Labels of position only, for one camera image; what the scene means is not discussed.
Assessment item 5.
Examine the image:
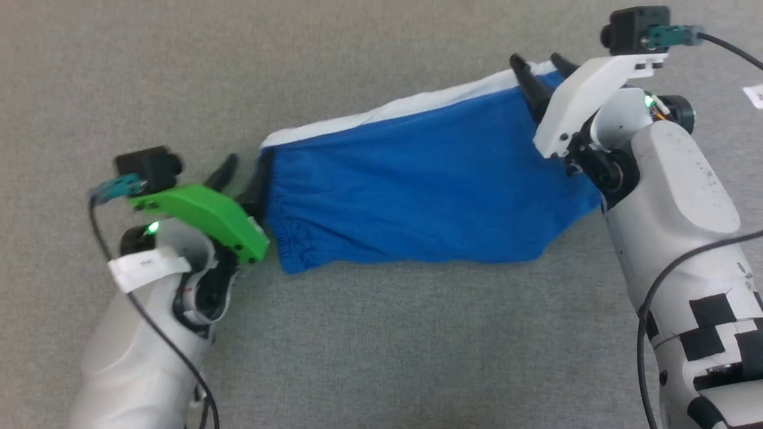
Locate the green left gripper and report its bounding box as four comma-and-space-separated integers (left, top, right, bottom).
127, 149, 275, 265

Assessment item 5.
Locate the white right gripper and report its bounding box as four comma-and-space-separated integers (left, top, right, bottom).
508, 51, 668, 160

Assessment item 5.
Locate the blue garment with white stripe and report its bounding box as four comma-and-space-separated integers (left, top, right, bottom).
260, 60, 604, 275

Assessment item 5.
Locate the white label strip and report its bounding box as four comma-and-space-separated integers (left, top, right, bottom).
107, 246, 193, 294

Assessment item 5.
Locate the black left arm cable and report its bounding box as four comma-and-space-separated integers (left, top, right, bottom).
88, 195, 220, 429

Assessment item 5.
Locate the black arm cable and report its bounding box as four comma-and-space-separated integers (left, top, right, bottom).
88, 195, 220, 429
637, 31, 763, 429

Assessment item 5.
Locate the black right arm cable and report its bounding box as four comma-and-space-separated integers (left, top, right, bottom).
637, 31, 763, 429

